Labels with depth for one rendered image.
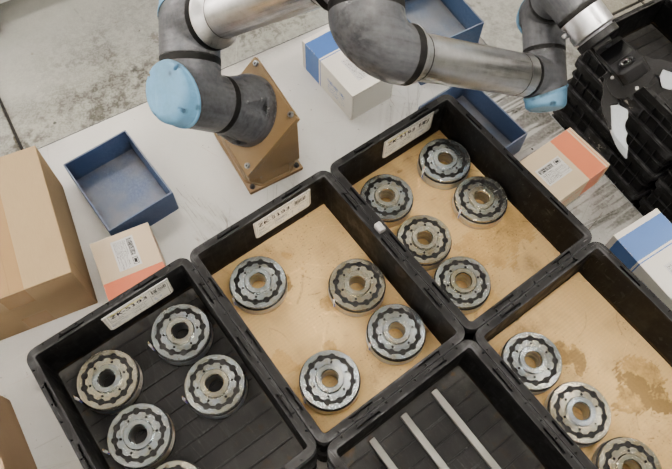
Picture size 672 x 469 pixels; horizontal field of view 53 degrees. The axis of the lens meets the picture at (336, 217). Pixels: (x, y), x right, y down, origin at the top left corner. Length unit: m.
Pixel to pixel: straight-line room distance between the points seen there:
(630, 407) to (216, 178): 0.94
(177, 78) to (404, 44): 0.44
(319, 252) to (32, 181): 0.57
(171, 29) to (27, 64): 1.58
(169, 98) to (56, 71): 1.54
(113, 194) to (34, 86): 1.27
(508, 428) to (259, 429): 0.42
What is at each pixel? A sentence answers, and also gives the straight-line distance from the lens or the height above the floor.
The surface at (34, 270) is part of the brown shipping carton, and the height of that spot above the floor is 0.86.
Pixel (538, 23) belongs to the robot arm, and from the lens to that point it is 1.28.
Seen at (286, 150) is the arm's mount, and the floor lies 0.80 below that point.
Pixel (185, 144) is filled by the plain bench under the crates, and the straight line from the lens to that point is 1.58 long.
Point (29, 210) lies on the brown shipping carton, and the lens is 1.39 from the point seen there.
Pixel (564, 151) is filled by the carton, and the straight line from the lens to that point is 1.54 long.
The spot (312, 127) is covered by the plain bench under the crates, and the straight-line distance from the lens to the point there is 1.57.
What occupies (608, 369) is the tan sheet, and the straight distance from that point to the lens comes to 1.29.
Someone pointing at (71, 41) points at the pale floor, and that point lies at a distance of 2.86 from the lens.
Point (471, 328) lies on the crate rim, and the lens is 1.13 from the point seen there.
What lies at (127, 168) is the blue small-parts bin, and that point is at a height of 0.70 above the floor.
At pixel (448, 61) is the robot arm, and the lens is 1.08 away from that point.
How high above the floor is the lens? 1.98
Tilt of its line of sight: 62 degrees down
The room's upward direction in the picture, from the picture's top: 2 degrees clockwise
